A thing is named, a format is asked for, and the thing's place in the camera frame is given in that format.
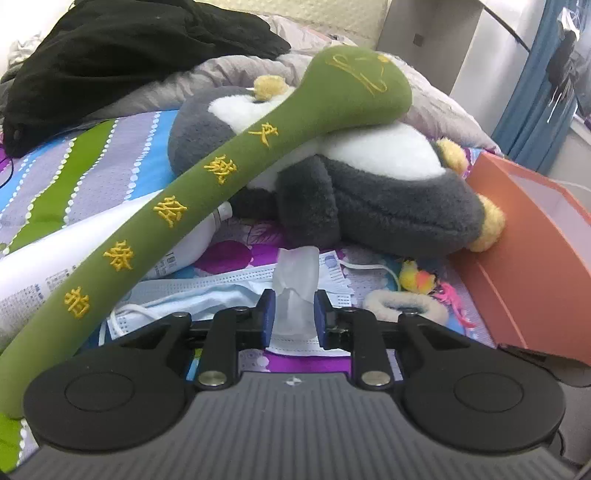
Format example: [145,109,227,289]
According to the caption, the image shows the cream padded headboard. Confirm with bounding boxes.
[248,0,394,45]

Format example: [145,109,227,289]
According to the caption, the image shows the hanging dark clothes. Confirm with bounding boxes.
[547,17,581,94]

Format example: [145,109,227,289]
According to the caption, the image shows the clothes rail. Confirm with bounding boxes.
[480,0,533,52]

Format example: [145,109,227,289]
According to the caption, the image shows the grey and white penguin plush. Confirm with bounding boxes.
[168,74,507,257]

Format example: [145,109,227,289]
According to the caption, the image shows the green plush stick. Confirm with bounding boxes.
[0,45,413,419]

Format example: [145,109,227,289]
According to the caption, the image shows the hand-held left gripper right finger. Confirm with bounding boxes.
[313,290,468,390]

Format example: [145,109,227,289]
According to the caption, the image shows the grey duvet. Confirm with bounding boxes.
[0,13,502,154]

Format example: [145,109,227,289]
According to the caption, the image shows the light blue face mask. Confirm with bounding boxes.
[99,263,279,352]

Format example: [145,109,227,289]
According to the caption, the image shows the white plastic bottle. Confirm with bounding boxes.
[0,189,234,352]

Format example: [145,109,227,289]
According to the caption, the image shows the clear plastic wrapper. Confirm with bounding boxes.
[272,246,321,339]

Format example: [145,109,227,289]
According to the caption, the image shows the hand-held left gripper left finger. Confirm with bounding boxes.
[111,289,277,390]

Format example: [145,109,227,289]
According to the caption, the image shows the white fluffy scrunchie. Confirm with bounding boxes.
[362,291,450,326]

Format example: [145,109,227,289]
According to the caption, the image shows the yellow and orange small toy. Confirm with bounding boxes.
[397,260,440,294]

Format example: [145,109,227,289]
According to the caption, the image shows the blue curtain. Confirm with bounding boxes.
[491,0,591,163]

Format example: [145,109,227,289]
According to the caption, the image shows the black clothing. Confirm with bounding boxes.
[3,0,293,158]

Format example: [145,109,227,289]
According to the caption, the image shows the orange cardboard box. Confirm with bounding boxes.
[450,151,591,366]

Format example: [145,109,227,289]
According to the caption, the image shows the small yellow pink toy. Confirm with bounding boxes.
[436,281,477,330]

